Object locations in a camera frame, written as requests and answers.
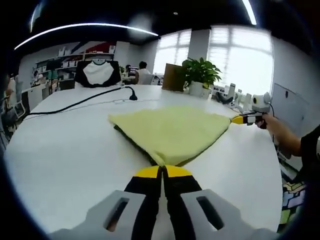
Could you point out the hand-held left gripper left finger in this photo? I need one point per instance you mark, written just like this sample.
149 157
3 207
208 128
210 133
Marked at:
105 215

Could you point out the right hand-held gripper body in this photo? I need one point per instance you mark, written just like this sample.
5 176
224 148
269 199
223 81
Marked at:
261 102

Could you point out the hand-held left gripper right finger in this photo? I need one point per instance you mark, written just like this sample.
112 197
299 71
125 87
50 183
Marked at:
225 215

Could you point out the dark grey cloth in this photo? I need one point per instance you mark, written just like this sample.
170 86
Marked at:
170 130

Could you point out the person's right hand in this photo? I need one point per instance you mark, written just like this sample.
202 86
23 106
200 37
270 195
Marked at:
271 121

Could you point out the white handheld controller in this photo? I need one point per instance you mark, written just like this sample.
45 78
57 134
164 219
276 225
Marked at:
235 104

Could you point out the dark grey headset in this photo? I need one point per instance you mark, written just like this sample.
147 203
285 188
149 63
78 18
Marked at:
223 98

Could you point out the grey partition panel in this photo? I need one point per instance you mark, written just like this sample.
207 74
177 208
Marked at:
292 105

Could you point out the grey capped thermos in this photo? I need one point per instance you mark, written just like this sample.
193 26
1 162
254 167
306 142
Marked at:
232 88

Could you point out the large bright window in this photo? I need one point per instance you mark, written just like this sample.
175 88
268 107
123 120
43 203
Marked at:
240 57
172 50

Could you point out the green potted plant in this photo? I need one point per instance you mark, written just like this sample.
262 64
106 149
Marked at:
200 70

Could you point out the brown cardboard board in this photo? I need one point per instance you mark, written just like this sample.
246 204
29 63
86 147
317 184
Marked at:
173 77

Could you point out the long ceiling light strip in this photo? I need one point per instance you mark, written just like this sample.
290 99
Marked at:
250 12
87 24

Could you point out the desktop computer screen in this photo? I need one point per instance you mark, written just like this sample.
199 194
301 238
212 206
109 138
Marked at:
132 70

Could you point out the white cabinet desk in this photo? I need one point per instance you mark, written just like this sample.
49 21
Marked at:
35 96

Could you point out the black and white raglan shirt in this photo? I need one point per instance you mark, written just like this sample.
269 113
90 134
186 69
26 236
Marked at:
97 73

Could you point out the grey storage shelf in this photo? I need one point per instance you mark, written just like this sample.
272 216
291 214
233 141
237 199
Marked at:
70 56

